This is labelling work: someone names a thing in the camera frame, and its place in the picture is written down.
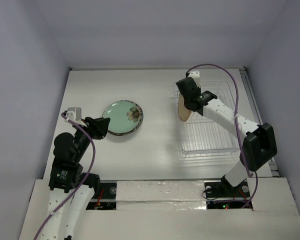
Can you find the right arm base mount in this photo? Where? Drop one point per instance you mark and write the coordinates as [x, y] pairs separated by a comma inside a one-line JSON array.
[[221, 195]]

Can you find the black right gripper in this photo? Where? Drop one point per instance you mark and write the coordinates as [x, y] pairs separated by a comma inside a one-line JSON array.
[[186, 89]]

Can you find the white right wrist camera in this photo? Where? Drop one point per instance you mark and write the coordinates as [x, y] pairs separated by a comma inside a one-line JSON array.
[[195, 74]]

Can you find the green plate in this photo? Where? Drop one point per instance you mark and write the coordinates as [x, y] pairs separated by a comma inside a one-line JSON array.
[[122, 117]]

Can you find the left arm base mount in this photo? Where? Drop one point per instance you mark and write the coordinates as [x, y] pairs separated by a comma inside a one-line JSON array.
[[105, 198]]

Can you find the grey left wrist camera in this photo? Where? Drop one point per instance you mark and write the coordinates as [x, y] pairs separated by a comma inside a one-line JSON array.
[[75, 113]]

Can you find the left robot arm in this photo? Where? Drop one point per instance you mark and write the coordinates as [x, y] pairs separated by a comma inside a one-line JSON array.
[[70, 188]]

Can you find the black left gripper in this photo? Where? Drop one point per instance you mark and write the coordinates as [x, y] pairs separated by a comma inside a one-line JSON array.
[[98, 126]]

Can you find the white wire dish rack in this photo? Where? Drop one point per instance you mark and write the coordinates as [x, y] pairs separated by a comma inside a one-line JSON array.
[[200, 136]]

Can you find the beige floral plate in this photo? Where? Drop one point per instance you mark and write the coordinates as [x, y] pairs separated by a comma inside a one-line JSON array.
[[183, 113]]

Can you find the white foam block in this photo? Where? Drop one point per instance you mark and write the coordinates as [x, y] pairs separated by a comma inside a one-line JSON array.
[[155, 195]]

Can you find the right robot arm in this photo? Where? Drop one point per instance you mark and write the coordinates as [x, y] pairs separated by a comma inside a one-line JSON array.
[[257, 142]]

